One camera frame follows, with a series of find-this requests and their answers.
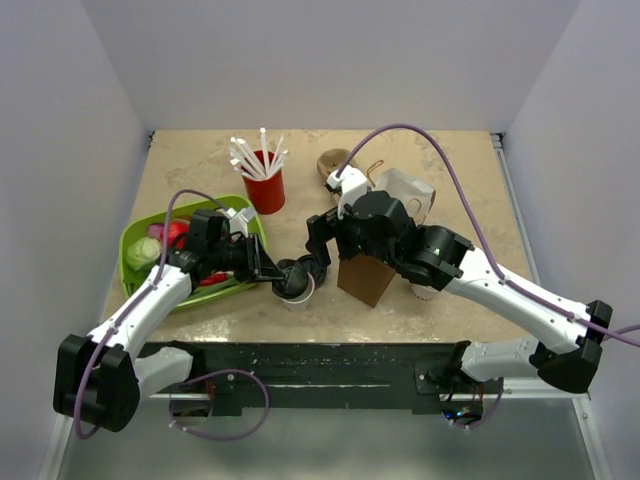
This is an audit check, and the black coffee lid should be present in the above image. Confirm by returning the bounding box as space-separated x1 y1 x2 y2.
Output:
272 259 311 300
297 254 328 289

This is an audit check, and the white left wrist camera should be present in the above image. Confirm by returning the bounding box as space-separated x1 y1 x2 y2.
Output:
222 206 257 237

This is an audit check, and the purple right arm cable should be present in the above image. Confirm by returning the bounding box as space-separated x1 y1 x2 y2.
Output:
337 123 640 431

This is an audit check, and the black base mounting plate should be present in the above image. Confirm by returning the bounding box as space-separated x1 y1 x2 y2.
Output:
87 341 556 417

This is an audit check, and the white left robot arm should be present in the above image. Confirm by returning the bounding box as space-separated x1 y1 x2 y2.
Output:
53 209 286 432

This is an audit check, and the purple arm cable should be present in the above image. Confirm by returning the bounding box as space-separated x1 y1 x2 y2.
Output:
337 123 640 431
73 188 271 442

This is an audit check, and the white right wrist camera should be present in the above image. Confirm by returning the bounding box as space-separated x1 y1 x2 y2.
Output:
325 165 370 219

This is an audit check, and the red toy chili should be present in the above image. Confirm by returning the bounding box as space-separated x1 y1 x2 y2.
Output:
199 272 229 287

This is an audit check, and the red toy apple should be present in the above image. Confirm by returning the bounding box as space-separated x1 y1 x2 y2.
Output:
157 221 189 248

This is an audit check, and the black coffee lid on table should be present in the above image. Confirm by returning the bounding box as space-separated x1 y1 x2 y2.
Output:
297 254 328 289

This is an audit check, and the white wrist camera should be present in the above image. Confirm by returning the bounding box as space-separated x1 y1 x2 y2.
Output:
222 206 257 237
325 165 370 219

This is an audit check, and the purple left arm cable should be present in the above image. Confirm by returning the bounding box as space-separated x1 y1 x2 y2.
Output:
73 188 271 442

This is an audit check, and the green plastic tray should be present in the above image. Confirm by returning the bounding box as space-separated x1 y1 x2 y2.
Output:
119 195 253 311

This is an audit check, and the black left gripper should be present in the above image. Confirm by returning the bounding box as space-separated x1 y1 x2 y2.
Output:
209 232 285 284

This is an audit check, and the white paper cup stack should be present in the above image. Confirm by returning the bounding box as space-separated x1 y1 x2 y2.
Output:
410 283 439 301

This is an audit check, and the brown paper bag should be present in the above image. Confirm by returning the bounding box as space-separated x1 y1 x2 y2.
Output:
337 159 436 307

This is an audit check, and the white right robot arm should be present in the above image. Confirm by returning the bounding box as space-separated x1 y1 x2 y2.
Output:
306 191 612 394

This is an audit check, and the red cup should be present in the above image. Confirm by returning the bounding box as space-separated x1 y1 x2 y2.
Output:
242 169 286 215

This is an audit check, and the green toy cabbage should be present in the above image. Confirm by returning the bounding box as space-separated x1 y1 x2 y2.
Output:
125 237 162 270

